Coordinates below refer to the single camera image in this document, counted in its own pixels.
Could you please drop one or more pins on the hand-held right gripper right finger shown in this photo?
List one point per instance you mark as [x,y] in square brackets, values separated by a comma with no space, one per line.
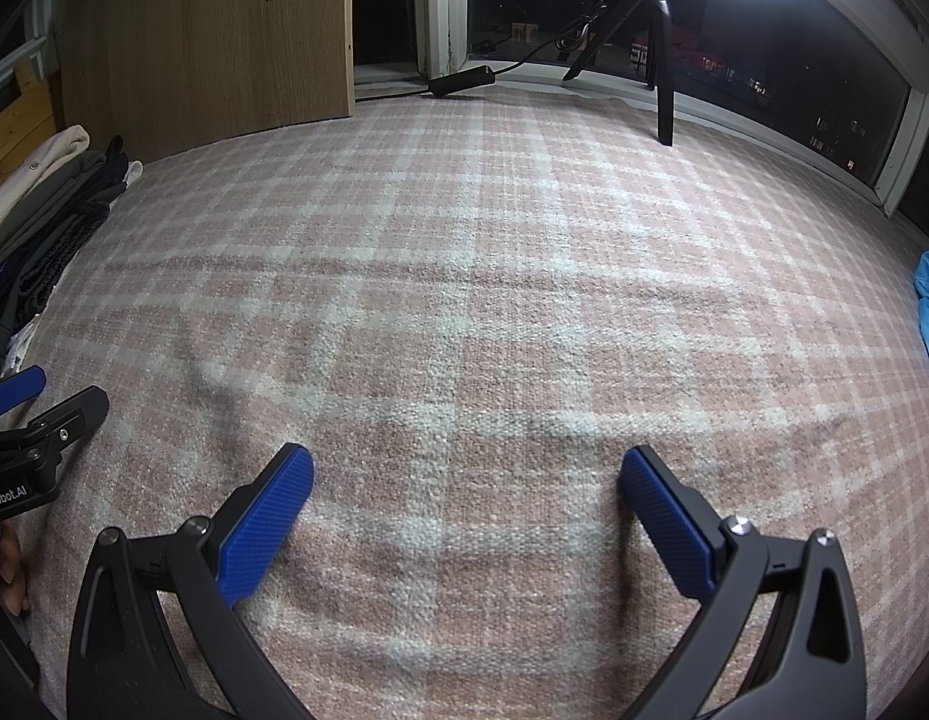
[667,521]

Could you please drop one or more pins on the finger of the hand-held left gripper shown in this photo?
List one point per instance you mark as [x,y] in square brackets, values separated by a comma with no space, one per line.
[71,412]
[18,388]

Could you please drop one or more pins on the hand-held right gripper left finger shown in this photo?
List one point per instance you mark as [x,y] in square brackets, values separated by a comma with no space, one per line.
[266,525]

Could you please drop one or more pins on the person's left hand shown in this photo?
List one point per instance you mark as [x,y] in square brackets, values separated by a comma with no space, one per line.
[14,570]

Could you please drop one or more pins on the white cloth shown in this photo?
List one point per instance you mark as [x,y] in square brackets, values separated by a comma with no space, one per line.
[22,345]

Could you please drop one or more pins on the black knitted garment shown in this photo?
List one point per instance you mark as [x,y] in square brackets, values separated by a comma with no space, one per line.
[52,262]

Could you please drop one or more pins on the grey garment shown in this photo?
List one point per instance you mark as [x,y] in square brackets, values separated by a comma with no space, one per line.
[63,184]

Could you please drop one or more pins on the cream garment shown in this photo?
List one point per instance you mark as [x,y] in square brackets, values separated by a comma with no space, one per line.
[37,165]

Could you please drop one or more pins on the dark navy garment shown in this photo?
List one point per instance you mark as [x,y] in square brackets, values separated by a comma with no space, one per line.
[108,172]

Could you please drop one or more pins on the wooden plank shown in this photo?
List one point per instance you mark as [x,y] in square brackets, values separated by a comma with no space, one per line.
[37,105]

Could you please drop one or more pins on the wooden cabinet panel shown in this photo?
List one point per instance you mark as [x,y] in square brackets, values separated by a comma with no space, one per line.
[209,30]

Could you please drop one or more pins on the black power adapter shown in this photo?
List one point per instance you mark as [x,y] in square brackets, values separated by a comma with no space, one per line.
[461,81]

